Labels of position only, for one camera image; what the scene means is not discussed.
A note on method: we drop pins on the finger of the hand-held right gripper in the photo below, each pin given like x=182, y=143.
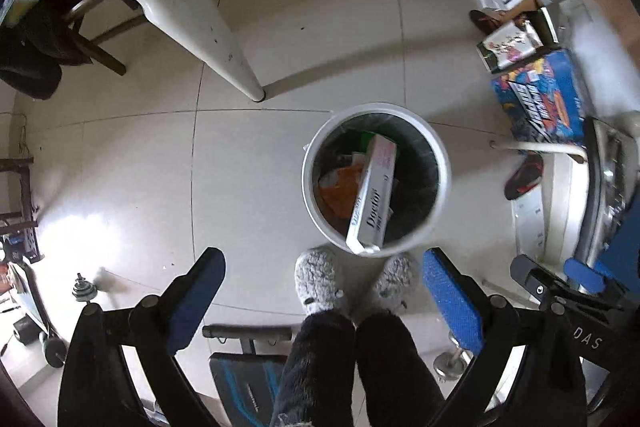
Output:
x=587, y=277
x=535, y=279

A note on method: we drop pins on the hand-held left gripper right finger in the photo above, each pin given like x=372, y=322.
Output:
x=452, y=302

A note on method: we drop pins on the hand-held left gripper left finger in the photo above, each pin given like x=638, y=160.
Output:
x=192, y=302

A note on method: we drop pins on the white bin with black liner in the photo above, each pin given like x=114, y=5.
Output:
x=445, y=177

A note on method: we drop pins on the long white box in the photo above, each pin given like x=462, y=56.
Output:
x=372, y=202

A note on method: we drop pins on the orange wrapper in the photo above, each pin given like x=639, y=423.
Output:
x=337, y=192

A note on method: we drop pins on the green teal plastic bag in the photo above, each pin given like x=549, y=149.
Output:
x=365, y=141

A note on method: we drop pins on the person's right grey slipper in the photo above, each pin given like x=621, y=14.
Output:
x=397, y=279

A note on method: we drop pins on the person's grey slipper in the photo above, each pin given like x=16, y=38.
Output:
x=397, y=279
x=317, y=277

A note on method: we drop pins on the person's right leg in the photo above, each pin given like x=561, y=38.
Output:
x=395, y=367

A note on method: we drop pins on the person's leg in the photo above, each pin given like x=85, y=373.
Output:
x=395, y=367
x=315, y=367

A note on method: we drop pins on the black blue weight bench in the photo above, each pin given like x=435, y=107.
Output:
x=245, y=382

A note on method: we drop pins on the black red sandal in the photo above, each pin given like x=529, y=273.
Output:
x=485, y=21
x=524, y=174

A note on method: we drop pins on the small dumbbell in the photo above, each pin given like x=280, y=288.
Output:
x=85, y=289

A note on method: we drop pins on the person's left grey slipper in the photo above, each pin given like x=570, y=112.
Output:
x=317, y=277

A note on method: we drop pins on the person's left leg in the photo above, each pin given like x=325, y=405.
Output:
x=315, y=367

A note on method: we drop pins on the kick scooter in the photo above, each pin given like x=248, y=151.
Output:
x=35, y=307

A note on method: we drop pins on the blue printed toy box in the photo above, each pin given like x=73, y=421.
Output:
x=540, y=102

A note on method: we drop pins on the white pink printed box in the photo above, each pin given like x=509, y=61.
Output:
x=510, y=44

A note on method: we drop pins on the black coat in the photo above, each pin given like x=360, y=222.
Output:
x=30, y=57

